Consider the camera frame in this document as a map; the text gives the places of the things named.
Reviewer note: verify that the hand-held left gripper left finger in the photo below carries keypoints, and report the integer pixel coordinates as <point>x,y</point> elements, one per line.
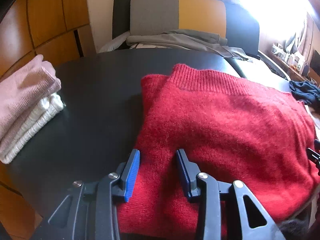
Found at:
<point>131,177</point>

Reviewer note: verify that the cluster of desk containers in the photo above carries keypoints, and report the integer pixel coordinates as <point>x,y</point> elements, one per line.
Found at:
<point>292,57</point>

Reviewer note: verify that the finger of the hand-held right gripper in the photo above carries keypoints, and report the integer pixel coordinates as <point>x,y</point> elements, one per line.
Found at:
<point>316,155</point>

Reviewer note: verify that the dark fuzzy cloth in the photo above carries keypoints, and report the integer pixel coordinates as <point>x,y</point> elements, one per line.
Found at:
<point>295,230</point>

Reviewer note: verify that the wooden desk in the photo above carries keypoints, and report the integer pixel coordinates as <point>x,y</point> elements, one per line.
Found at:
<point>287,67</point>

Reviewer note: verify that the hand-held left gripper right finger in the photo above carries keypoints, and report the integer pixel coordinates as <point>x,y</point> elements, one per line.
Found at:
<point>186,177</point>

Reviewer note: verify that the printed seat cushion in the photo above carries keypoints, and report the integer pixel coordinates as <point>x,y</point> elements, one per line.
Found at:
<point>147,45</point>

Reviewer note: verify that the pink folded sweater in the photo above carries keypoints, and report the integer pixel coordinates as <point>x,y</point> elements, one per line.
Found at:
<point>22,90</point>

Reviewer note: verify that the white knit folded sweater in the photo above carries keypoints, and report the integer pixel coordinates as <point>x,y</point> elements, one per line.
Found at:
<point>37,120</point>

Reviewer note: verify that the grey yellow blue sofa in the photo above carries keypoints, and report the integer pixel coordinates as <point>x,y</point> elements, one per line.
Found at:
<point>195,12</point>

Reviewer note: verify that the red knit sweater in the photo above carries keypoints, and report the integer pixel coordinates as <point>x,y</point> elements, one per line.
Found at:
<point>225,120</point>

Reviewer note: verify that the grey brown cloth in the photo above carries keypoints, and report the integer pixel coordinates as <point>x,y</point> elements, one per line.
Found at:
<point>315,116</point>

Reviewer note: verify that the grey garment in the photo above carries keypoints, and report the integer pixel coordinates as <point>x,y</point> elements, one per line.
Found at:
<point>180,38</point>

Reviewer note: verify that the black monitor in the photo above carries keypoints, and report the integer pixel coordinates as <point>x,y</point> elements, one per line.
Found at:
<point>315,62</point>

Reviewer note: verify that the navy cloth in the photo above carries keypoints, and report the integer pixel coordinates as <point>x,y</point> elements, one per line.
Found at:
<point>303,90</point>

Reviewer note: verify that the black upright cushion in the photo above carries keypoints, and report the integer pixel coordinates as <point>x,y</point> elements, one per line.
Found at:
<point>121,12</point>

